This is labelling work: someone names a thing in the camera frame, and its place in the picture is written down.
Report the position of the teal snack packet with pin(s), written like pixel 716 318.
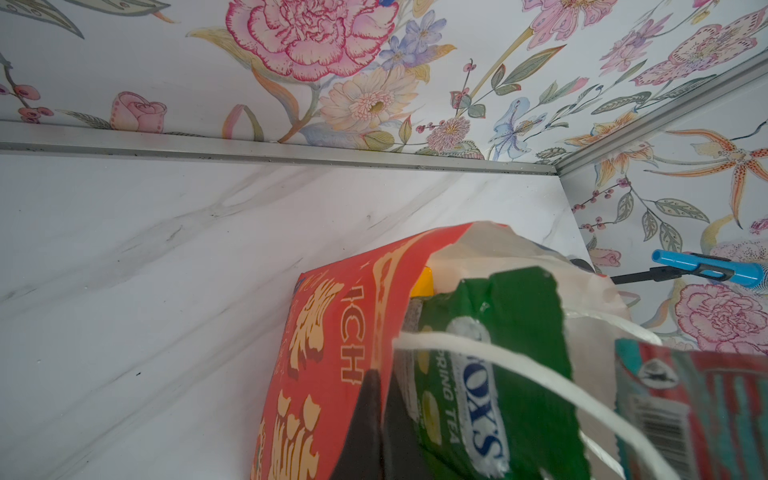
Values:
pixel 705 412

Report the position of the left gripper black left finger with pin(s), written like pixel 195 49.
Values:
pixel 361 456

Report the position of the red paper gift bag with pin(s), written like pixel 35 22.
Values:
pixel 347 318

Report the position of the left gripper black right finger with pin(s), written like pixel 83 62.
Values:
pixel 402 455

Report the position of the green snack packet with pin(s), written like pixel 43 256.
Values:
pixel 476 420

